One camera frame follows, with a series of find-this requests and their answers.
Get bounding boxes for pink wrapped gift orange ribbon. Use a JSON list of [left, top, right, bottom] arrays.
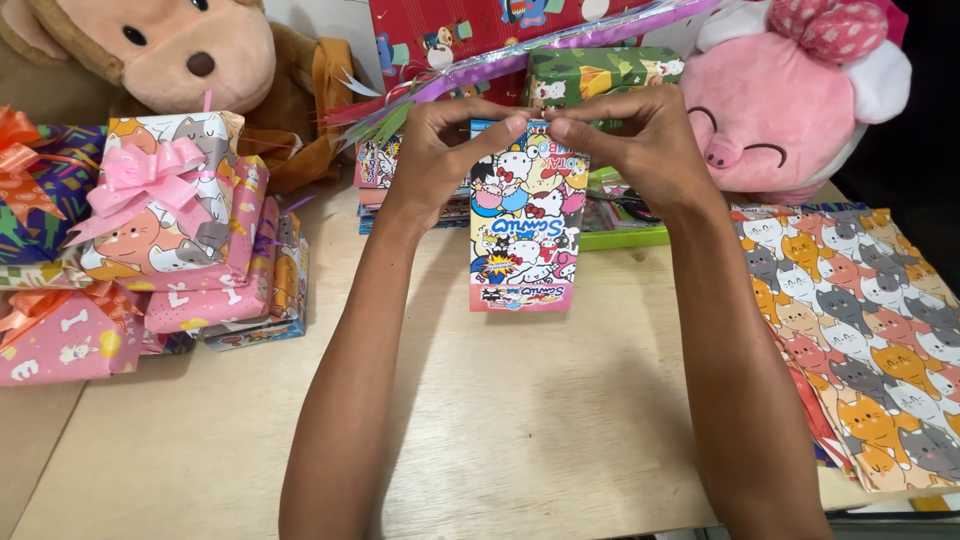
[[0, 280, 149, 388]]

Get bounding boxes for cat print wrapping paper sheets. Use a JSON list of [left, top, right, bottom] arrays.
[[730, 202, 960, 496]]

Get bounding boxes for green wrapped gift box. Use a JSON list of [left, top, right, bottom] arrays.
[[523, 46, 686, 115]]

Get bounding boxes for black scissors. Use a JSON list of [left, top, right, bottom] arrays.
[[616, 187, 664, 225]]

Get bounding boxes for green plastic tray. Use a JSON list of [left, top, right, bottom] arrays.
[[578, 165, 673, 253]]

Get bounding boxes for person's right hand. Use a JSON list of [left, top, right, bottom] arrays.
[[549, 83, 723, 220]]

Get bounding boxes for cat print wrapped gift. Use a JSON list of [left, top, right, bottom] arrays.
[[78, 111, 246, 280]]

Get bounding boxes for purple foil ribbon strip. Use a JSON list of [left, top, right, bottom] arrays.
[[322, 0, 723, 151]]

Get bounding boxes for purple green patterned wrapped gift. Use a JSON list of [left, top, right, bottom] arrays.
[[0, 123, 111, 291]]

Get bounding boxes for orange blue cartoon box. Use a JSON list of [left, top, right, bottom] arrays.
[[198, 213, 311, 353]]

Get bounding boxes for brown monkey plush toy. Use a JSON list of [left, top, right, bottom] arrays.
[[0, 0, 355, 196]]

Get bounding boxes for red wrapped gift box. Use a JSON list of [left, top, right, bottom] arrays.
[[367, 0, 655, 108]]

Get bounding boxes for pink ribbon bow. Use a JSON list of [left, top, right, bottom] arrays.
[[63, 136, 217, 247]]

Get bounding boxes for orange ribbon bow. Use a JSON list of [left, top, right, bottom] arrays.
[[0, 104, 69, 228]]

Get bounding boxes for stack of cartoon print boxes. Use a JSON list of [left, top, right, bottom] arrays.
[[353, 133, 474, 236]]

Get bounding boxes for pink pig plush toy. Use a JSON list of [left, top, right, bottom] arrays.
[[678, 0, 914, 208]]

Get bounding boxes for cartoon print cardboard box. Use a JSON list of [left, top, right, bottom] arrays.
[[468, 118, 591, 313]]

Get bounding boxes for person's left hand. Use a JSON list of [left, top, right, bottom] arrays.
[[389, 96, 538, 231]]

